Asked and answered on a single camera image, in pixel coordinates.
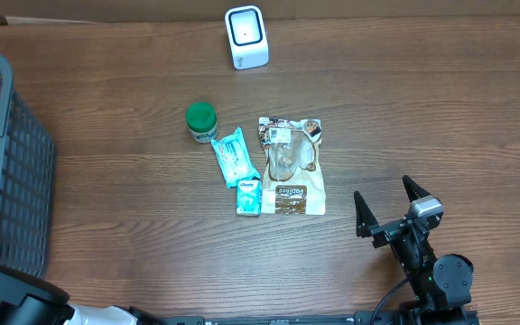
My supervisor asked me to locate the brown snack pouch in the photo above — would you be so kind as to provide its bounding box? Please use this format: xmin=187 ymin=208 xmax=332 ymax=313
xmin=258 ymin=117 xmax=326 ymax=216

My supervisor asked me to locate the white barcode scanner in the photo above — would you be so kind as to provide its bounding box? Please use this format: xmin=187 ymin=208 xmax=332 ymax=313
xmin=225 ymin=5 xmax=270 ymax=70

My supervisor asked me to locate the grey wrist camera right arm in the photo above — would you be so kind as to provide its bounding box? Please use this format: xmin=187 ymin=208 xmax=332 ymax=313
xmin=407 ymin=195 xmax=443 ymax=228

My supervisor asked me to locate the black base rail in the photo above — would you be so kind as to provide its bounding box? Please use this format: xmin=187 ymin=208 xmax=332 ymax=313
xmin=160 ymin=314 xmax=401 ymax=325

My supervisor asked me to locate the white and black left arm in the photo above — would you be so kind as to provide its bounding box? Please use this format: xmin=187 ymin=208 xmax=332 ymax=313
xmin=0 ymin=265 xmax=162 ymax=325

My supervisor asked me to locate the teal Kleenex tissue pack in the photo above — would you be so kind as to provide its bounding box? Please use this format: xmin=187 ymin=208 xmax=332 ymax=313
xmin=236 ymin=179 xmax=262 ymax=217

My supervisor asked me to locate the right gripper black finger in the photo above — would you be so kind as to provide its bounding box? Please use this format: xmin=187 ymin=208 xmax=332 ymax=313
xmin=354 ymin=190 xmax=378 ymax=237
xmin=402 ymin=175 xmax=431 ymax=202

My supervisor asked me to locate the teal wet wipes pack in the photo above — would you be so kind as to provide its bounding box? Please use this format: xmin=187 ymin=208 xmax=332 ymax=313
xmin=211 ymin=127 xmax=260 ymax=189

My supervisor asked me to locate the grey plastic mesh basket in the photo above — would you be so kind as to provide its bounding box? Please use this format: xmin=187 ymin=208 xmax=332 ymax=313
xmin=0 ymin=55 xmax=57 ymax=277

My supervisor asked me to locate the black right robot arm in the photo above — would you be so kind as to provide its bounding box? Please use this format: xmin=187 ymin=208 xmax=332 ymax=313
xmin=354 ymin=175 xmax=479 ymax=325

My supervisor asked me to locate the green lid jar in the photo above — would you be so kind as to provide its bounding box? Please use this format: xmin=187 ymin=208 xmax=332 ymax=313
xmin=185 ymin=102 xmax=218 ymax=144

